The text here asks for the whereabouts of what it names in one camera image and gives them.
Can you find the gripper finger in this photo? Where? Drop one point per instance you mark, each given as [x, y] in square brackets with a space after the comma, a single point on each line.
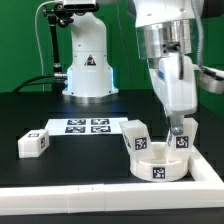
[176, 124]

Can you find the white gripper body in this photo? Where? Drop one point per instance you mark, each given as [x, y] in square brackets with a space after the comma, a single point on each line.
[178, 96]

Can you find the white round stool seat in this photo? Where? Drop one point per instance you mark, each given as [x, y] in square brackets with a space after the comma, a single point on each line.
[159, 169]

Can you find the white marker sheet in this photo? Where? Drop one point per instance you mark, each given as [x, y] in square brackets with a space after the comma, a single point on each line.
[84, 126]

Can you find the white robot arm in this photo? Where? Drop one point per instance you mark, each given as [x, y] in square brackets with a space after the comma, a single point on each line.
[170, 38]

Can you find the white L-shaped fence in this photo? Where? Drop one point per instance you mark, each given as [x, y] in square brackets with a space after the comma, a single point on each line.
[205, 190]

